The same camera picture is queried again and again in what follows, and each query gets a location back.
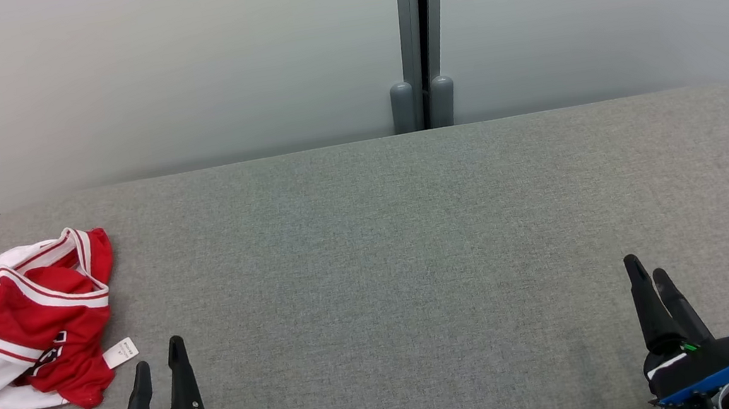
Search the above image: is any red basketball jersey white trim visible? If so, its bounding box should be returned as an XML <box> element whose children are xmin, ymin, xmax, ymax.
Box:
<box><xmin>0</xmin><ymin>221</ymin><xmax>148</xmax><ymax>409</ymax></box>

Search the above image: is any grey cylindrical post cap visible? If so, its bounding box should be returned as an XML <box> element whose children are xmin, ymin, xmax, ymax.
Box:
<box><xmin>425</xmin><ymin>74</ymin><xmax>460</xmax><ymax>129</ymax></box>
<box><xmin>389</xmin><ymin>80</ymin><xmax>420</xmax><ymax>135</ymax></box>

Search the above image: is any grey metal partition post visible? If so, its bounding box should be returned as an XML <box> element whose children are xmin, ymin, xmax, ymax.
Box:
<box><xmin>392</xmin><ymin>0</ymin><xmax>468</xmax><ymax>133</ymax></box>

